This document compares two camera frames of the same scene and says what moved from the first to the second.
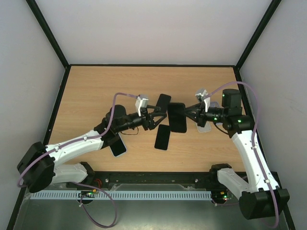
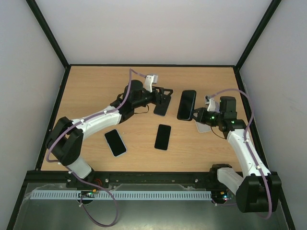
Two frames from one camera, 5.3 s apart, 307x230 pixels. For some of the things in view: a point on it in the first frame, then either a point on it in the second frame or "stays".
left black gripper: (149, 123) → (161, 96)
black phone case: (177, 117) → (185, 112)
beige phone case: (207, 127) stays
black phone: (162, 102) stays
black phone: (162, 136) stays
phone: (119, 147) stays
